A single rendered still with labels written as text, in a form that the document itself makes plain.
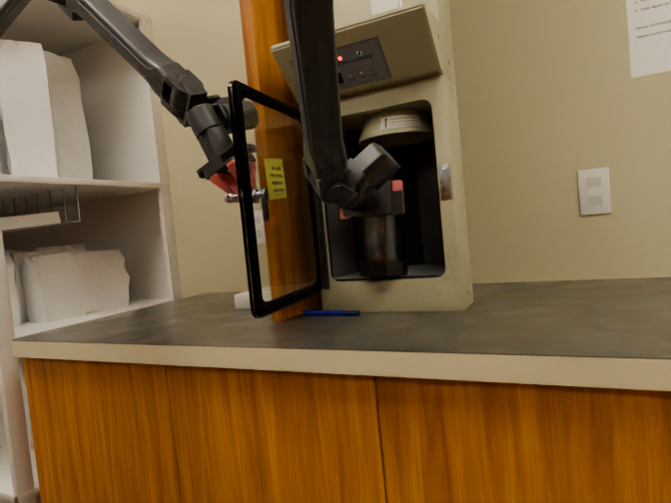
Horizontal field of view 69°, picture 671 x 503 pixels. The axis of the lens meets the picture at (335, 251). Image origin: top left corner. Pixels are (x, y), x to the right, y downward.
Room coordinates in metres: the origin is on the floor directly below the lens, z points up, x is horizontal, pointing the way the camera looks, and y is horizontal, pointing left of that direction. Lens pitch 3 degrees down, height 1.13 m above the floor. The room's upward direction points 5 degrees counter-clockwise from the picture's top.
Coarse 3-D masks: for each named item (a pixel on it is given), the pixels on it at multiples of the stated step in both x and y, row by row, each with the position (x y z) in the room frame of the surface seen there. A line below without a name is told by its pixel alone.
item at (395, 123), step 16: (384, 112) 1.05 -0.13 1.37; (400, 112) 1.05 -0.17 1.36; (416, 112) 1.06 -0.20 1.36; (368, 128) 1.07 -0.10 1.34; (384, 128) 1.04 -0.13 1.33; (400, 128) 1.03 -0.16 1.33; (416, 128) 1.04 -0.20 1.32; (432, 128) 1.08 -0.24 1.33; (368, 144) 1.17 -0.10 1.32; (384, 144) 1.19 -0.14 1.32; (400, 144) 1.19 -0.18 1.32
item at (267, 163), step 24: (264, 120) 0.90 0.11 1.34; (288, 120) 1.00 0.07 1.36; (264, 144) 0.89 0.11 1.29; (288, 144) 0.99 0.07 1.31; (264, 168) 0.88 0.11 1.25; (288, 168) 0.97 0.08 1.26; (240, 192) 0.80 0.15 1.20; (288, 192) 0.96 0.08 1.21; (288, 216) 0.95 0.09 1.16; (264, 240) 0.85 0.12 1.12; (288, 240) 0.94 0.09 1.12; (312, 240) 1.06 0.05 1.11; (264, 264) 0.84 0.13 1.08; (288, 264) 0.93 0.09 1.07; (312, 264) 1.04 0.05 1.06; (264, 288) 0.84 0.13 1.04; (288, 288) 0.92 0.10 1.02
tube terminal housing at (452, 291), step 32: (352, 0) 1.04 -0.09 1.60; (416, 0) 0.98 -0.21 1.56; (448, 32) 1.03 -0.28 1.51; (448, 64) 1.01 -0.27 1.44; (352, 96) 1.05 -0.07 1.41; (384, 96) 1.02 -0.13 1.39; (416, 96) 0.99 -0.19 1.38; (448, 96) 0.99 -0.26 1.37; (352, 128) 1.20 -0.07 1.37; (448, 128) 0.96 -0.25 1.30; (448, 160) 0.97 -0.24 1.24; (448, 224) 0.97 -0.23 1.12; (448, 256) 0.97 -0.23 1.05; (352, 288) 1.07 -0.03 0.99; (384, 288) 1.04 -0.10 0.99; (416, 288) 1.00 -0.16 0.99; (448, 288) 0.97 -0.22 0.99
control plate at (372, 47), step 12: (336, 48) 0.96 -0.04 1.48; (348, 48) 0.95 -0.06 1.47; (360, 48) 0.95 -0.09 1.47; (372, 48) 0.94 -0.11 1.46; (348, 60) 0.97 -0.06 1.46; (360, 60) 0.97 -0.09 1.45; (372, 60) 0.96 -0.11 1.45; (384, 60) 0.95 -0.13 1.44; (348, 72) 0.99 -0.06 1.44; (372, 72) 0.98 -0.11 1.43; (384, 72) 0.97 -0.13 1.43; (348, 84) 1.01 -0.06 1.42; (360, 84) 1.00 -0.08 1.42
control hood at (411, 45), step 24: (360, 24) 0.91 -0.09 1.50; (384, 24) 0.90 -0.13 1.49; (408, 24) 0.89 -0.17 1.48; (432, 24) 0.91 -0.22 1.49; (288, 48) 0.99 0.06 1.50; (384, 48) 0.94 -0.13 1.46; (408, 48) 0.92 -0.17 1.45; (432, 48) 0.91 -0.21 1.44; (288, 72) 1.03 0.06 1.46; (408, 72) 0.96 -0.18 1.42; (432, 72) 0.95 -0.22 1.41
